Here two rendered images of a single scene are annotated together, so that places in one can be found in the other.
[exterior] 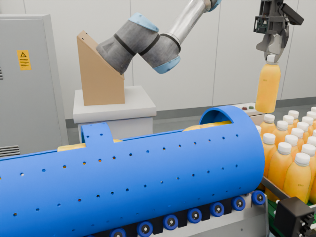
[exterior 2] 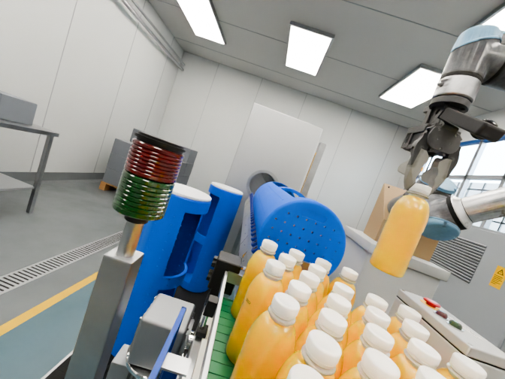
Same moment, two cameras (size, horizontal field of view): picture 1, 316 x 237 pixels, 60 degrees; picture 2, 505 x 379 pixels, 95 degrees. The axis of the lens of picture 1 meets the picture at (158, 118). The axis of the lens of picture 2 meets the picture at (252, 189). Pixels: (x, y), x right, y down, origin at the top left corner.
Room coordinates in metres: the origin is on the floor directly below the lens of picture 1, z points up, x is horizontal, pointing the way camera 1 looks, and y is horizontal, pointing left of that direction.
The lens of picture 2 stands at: (0.80, -1.01, 1.27)
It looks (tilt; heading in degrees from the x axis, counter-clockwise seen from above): 5 degrees down; 107
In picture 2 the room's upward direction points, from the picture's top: 20 degrees clockwise
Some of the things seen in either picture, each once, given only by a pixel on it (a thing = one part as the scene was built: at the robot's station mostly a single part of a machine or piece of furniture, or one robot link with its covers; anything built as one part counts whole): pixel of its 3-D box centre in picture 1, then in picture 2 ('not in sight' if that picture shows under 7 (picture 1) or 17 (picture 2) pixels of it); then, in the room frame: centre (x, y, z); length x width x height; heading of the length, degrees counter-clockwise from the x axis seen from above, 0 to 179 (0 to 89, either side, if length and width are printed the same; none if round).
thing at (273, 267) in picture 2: not in sight; (274, 268); (0.76, -0.55, 1.09); 0.04 x 0.04 x 0.02
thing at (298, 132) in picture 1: (297, 132); (343, 292); (0.89, -0.50, 1.09); 0.04 x 0.04 x 0.02
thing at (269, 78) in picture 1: (268, 86); (401, 231); (0.98, -0.41, 1.25); 0.07 x 0.07 x 0.19
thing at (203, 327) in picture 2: not in sight; (207, 315); (0.66, -0.56, 0.94); 0.03 x 0.02 x 0.08; 110
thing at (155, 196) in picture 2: not in sight; (144, 193); (0.59, -0.76, 1.18); 0.06 x 0.06 x 0.05
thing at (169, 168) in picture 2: not in sight; (155, 161); (0.59, -0.76, 1.23); 0.06 x 0.06 x 0.04
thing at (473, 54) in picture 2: not in sight; (470, 59); (0.97, -0.39, 1.65); 0.09 x 0.08 x 0.11; 11
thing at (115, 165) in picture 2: not in sight; (152, 168); (-2.29, 2.53, 0.59); 1.20 x 0.80 x 1.19; 14
